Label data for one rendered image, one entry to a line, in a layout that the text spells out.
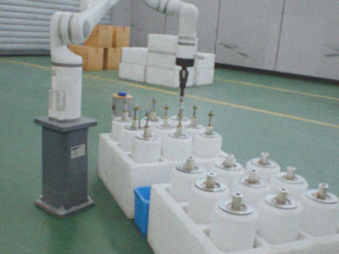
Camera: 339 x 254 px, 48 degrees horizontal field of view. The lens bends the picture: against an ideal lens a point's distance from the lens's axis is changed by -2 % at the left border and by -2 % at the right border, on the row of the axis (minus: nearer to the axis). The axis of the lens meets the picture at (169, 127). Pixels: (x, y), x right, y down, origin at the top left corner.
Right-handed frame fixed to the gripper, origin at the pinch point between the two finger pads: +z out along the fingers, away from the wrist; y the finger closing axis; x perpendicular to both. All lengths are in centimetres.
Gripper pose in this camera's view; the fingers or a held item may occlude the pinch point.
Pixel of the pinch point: (181, 92)
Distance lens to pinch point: 157.0
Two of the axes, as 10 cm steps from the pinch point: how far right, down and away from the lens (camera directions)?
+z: -0.8, 9.7, 2.5
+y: -0.5, 2.4, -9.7
